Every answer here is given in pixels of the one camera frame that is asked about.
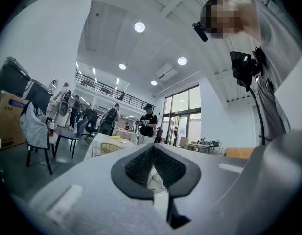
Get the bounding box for black cable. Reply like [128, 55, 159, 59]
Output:
[247, 86, 273, 145]

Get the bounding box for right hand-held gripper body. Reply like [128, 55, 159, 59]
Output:
[235, 55, 302, 233]

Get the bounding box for cardboard box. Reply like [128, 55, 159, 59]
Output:
[0, 90, 29, 151]

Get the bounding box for cluttered desk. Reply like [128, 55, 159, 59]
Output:
[188, 138, 224, 155]

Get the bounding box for wooden table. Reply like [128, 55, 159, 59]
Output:
[225, 147, 256, 160]

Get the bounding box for white cylindrical appliance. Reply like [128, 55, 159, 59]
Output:
[56, 101, 70, 127]

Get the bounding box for ceiling air conditioner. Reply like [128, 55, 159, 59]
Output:
[155, 62, 178, 82]

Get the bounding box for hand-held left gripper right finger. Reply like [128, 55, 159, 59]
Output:
[153, 142, 249, 235]

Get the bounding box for glass entrance doors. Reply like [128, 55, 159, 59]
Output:
[162, 84, 202, 148]

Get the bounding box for person's grey shirt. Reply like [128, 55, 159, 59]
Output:
[248, 0, 302, 141]

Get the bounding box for gold wire chair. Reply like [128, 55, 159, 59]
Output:
[100, 142, 125, 156]

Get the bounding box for blue chair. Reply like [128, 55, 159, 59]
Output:
[54, 118, 89, 159]

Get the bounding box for black chair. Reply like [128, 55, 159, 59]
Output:
[25, 116, 59, 175]

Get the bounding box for black storage bin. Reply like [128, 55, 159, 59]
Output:
[0, 56, 31, 107]
[23, 79, 53, 116]

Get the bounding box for cloth-covered table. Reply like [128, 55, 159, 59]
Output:
[84, 132, 138, 161]

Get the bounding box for black chest-mounted device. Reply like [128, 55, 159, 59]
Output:
[229, 47, 267, 92]

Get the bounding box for person's head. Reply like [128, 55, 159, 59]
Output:
[202, 0, 261, 42]

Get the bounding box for black balcony railing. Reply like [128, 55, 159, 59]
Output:
[75, 72, 156, 110]

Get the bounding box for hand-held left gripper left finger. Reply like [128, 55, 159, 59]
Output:
[29, 142, 172, 235]

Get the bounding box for black head-worn camera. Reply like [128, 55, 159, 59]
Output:
[191, 21, 209, 43]

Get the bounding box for grey jacket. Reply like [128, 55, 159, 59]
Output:
[20, 101, 50, 149]

